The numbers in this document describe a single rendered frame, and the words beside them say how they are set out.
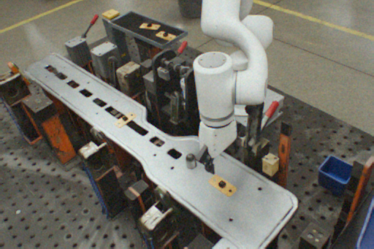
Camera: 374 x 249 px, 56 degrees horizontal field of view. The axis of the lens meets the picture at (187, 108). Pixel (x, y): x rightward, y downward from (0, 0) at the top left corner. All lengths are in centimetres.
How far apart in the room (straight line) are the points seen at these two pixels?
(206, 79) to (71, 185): 99
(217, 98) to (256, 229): 39
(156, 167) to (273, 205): 37
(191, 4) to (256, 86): 340
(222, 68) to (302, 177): 84
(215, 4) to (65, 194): 105
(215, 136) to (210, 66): 19
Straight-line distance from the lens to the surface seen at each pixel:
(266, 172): 107
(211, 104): 78
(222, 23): 80
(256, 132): 103
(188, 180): 108
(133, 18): 165
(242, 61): 143
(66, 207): 153
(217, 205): 102
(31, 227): 155
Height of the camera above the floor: 185
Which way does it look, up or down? 40 degrees down
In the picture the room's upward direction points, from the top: 8 degrees counter-clockwise
